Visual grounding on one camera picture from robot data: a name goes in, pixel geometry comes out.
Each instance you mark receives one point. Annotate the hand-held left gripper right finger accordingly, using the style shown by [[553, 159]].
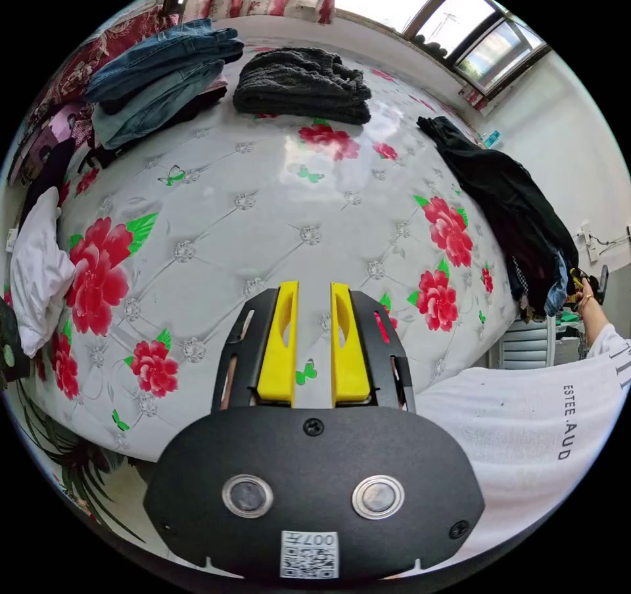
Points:
[[351, 362]]

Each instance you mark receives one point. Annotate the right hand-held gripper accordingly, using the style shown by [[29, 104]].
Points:
[[602, 283]]

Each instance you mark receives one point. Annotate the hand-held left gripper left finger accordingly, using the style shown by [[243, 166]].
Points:
[[276, 357]]

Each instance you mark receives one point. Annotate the black pants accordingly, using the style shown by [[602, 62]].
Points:
[[508, 194]]

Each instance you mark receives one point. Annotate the person's right forearm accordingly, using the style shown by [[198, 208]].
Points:
[[595, 325]]

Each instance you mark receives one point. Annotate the person's right hand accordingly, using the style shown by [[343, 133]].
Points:
[[586, 292]]

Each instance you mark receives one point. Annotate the bed with white floral quilt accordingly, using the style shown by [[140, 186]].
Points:
[[246, 219]]

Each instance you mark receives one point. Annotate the person's body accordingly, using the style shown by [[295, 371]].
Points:
[[532, 436]]

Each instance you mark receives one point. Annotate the white shirt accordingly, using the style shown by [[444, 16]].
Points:
[[37, 268]]

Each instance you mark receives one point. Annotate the dark grey knitted sweater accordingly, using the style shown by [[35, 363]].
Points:
[[303, 86]]

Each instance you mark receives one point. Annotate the window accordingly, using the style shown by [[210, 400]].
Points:
[[443, 17]]

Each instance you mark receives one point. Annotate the pile of clothes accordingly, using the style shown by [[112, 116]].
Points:
[[158, 86]]

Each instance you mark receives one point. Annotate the red floral quilt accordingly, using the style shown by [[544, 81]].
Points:
[[93, 58]]

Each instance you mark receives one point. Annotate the white wall socket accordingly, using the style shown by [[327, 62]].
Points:
[[587, 240]]

